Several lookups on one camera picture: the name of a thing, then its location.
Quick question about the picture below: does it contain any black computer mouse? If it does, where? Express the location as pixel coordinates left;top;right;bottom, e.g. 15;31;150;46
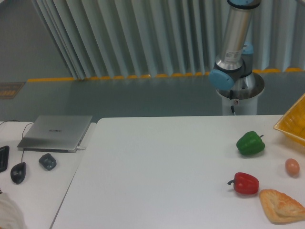
10;162;27;185

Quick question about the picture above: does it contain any white sleeved forearm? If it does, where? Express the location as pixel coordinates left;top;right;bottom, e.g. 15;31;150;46
0;190;24;229

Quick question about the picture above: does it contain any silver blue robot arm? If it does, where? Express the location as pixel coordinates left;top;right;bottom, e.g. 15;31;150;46
209;0;261;91

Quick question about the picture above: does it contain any green bell pepper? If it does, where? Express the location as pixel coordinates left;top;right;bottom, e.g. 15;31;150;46
236;131;265;156

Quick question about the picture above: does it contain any red bell pepper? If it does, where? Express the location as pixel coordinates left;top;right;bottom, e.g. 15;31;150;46
227;172;259;195

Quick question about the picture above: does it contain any white folding partition screen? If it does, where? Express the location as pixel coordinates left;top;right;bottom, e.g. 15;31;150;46
33;0;305;80

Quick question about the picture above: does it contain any silver closed laptop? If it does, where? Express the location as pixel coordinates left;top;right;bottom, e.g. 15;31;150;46
18;115;92;153

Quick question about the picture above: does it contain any dark grey small device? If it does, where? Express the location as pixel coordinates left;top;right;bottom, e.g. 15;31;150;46
39;153;57;171

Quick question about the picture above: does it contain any yellow plastic basket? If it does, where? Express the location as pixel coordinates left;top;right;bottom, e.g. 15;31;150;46
274;94;305;146

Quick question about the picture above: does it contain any brown egg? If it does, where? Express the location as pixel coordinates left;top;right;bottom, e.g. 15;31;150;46
285;158;300;177

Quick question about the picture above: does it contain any black keyboard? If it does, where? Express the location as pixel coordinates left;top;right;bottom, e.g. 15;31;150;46
0;146;10;172

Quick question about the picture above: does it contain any golden pastry bread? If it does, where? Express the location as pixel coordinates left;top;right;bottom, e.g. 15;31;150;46
259;189;305;224

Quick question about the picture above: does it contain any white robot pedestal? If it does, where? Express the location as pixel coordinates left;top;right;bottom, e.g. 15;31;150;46
216;73;264;115

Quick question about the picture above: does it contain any black mouse cable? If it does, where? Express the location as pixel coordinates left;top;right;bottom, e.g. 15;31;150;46
0;120;34;163

